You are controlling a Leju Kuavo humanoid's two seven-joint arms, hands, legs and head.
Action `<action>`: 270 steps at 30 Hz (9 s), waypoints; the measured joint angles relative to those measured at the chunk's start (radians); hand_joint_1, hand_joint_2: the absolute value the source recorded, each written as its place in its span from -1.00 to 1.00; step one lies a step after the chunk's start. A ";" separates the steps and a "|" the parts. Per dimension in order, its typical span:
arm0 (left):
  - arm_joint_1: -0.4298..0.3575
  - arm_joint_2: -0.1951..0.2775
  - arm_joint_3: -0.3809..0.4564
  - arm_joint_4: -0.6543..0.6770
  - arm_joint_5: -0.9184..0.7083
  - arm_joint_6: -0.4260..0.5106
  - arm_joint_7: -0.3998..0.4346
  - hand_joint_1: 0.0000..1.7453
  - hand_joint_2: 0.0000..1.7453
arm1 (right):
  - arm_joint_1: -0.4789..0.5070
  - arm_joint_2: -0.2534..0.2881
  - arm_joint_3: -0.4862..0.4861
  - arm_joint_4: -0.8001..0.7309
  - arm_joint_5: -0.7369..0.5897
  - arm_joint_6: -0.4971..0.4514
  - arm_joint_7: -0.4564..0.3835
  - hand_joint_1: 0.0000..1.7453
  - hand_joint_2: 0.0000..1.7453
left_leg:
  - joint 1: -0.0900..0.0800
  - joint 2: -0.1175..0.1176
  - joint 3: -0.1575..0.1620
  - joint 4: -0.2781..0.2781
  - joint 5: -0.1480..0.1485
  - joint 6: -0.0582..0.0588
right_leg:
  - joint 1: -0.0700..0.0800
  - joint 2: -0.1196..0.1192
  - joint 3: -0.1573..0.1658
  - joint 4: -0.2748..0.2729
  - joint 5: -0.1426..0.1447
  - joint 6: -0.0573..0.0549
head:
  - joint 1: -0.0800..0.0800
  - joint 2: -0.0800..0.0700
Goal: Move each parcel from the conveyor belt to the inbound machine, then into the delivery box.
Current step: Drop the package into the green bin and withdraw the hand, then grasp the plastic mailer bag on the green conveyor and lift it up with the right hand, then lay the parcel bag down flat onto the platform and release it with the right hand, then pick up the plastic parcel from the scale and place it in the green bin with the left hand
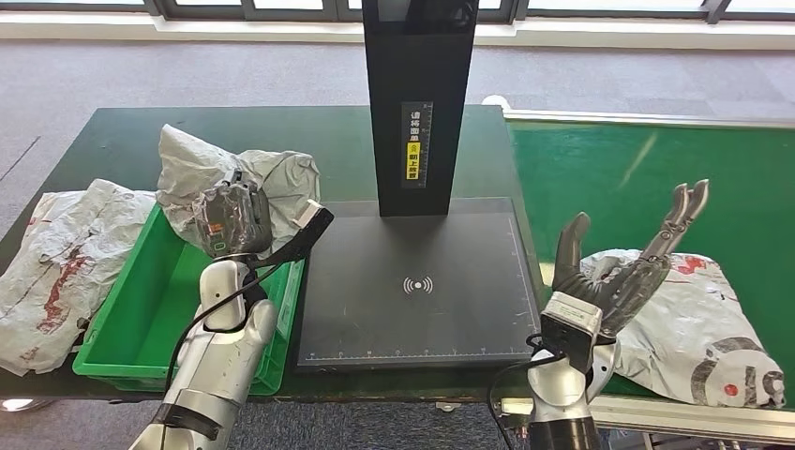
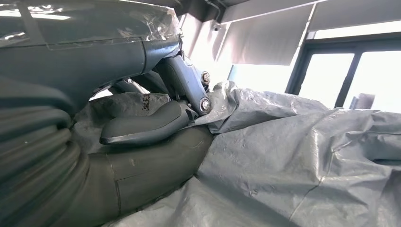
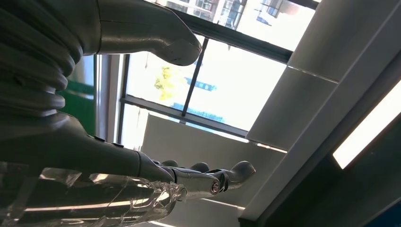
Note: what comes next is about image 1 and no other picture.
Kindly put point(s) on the plain grey parcel bag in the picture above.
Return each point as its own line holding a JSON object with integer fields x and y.
{"x": 186, "y": 174}

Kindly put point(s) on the black inbound scanner machine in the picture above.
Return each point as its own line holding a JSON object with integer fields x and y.
{"x": 422, "y": 74}

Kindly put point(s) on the dark green table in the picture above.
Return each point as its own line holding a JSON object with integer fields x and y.
{"x": 279, "y": 124}

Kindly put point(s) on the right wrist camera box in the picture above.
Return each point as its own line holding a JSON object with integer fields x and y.
{"x": 568, "y": 326}

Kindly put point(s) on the green plastic crate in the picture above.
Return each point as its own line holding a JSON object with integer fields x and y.
{"x": 136, "y": 310}

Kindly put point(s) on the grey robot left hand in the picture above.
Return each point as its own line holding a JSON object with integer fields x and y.
{"x": 236, "y": 217}

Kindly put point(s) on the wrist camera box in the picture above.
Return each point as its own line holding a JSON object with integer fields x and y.
{"x": 310, "y": 217}
{"x": 568, "y": 326}

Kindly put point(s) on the green conveyor belt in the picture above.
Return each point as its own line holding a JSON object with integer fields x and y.
{"x": 745, "y": 155}

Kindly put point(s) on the pale round table foot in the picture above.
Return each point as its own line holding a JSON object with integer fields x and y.
{"x": 18, "y": 402}

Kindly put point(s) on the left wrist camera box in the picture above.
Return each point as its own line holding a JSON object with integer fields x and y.
{"x": 310, "y": 217}

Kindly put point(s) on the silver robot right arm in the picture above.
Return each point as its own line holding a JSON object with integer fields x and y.
{"x": 562, "y": 397}

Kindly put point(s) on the small metal table bracket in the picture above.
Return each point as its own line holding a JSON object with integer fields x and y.
{"x": 448, "y": 407}

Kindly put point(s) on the white parcel with red print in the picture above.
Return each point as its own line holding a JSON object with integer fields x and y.
{"x": 74, "y": 261}

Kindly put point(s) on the grey parcel with brown tape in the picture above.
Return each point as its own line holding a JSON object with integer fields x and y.
{"x": 677, "y": 335}

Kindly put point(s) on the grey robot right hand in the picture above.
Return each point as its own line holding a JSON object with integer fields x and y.
{"x": 621, "y": 292}

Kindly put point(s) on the yellow and black label sticker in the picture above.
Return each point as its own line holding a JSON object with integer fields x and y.
{"x": 414, "y": 161}

